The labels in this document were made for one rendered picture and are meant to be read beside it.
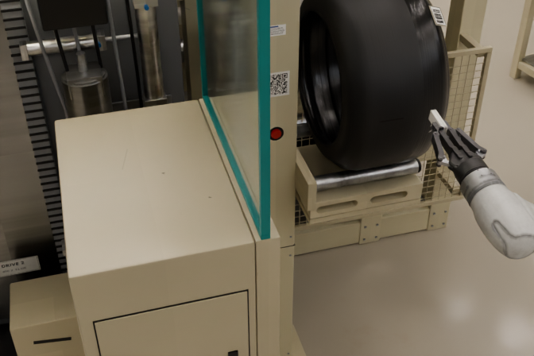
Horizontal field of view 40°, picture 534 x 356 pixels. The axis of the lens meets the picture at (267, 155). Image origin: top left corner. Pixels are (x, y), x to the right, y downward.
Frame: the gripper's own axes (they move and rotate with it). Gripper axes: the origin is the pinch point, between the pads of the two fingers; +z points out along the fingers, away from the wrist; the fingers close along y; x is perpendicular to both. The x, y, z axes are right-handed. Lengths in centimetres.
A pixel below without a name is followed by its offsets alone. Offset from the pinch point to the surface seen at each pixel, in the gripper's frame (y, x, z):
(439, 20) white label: -9.9, -12.3, 25.4
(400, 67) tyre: 4.5, -6.2, 15.7
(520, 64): -171, 138, 178
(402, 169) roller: -4.6, 34.4, 17.9
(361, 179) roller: 8.4, 35.1, 17.6
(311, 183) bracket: 25.5, 30.3, 15.1
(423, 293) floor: -38, 129, 33
